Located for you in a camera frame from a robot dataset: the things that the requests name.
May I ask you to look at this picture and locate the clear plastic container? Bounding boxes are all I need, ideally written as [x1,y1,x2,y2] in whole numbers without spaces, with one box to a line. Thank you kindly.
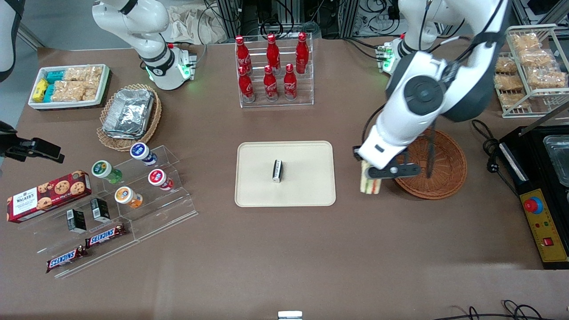
[543,136,569,187]

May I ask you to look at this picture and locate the green gum jar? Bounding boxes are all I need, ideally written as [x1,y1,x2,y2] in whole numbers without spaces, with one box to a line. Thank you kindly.
[92,160,123,185]

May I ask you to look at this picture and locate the red gum jar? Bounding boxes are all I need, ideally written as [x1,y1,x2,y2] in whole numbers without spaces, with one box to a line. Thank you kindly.
[148,169,175,192]

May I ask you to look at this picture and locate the clear bag of crisp snacks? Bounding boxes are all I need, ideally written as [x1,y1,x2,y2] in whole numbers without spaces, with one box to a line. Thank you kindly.
[527,69,567,89]
[496,57,518,74]
[495,73,523,92]
[510,33,541,50]
[500,92,532,109]
[518,49,556,67]
[52,81,97,102]
[64,67,103,84]

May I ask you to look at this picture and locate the red Walkers cookie box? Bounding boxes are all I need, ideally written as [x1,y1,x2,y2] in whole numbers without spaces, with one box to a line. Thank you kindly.
[7,170,92,223]

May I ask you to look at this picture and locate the black power cable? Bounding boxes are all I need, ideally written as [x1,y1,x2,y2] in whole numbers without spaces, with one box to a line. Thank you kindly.
[471,119,518,196]

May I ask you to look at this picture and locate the white plastic snack bin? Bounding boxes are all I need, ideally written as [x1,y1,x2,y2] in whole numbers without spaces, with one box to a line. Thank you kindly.
[28,64,111,110]

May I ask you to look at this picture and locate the small black barcode box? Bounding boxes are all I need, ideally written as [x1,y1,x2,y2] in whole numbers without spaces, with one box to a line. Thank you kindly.
[67,209,87,234]
[91,198,111,223]

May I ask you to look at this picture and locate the crumpled white cloth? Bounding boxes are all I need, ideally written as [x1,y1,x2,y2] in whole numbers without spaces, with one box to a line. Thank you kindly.
[169,4,227,45]

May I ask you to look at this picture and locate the orange gum jar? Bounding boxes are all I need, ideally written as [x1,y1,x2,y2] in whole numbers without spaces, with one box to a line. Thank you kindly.
[115,186,144,209]

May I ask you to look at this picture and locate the yellow control panel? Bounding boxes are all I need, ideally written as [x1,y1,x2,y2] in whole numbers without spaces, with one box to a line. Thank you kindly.
[520,189,569,263]

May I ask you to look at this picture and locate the silver foil pack stack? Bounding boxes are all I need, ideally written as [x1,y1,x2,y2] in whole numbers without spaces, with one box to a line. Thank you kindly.
[103,89,155,139]

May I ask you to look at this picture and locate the brown wicker basket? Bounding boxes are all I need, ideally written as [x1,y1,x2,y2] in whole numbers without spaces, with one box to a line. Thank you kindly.
[393,129,468,200]

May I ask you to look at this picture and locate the clear acrylic stepped display stand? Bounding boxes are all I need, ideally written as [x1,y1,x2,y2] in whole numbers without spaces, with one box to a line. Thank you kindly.
[20,144,198,279]

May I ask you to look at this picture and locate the white wire rack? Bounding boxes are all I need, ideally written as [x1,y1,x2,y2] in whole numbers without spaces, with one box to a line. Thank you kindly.
[496,24,569,118]

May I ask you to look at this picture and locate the Snickers chocolate bar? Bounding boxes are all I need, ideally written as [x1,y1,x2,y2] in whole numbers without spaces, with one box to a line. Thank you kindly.
[84,224,126,248]
[46,246,88,273]

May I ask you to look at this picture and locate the black floor cables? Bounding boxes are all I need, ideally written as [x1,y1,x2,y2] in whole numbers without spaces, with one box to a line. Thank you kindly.
[433,300,569,320]

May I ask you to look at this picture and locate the light wicker basket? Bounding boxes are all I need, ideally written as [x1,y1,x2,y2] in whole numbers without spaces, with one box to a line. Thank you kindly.
[97,84,163,152]

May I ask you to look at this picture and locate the purple gum jar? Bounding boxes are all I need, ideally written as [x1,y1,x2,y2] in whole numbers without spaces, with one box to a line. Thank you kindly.
[130,142,157,166]

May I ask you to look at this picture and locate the sandwich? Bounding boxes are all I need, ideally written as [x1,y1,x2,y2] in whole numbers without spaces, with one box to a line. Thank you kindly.
[360,160,383,196]

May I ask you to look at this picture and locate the black heating machine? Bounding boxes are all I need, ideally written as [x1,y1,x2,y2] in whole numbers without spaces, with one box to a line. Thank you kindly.
[498,104,569,269]

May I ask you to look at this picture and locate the clear acrylic bottle rack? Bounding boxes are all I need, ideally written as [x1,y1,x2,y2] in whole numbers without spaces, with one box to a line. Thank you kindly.
[234,33,314,108]

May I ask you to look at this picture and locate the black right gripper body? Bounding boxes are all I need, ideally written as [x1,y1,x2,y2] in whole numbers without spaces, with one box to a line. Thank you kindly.
[0,121,34,160]

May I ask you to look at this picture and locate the cream plastic tray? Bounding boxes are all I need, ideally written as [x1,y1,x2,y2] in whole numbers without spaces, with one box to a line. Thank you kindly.
[235,141,337,208]

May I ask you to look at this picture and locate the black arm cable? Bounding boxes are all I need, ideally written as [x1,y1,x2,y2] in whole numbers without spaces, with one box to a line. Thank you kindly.
[425,127,438,179]

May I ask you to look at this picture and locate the red cola bottle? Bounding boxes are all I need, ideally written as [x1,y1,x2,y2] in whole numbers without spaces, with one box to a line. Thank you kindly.
[267,34,281,72]
[296,32,309,74]
[264,65,279,101]
[235,36,252,74]
[238,66,256,103]
[284,64,298,100]

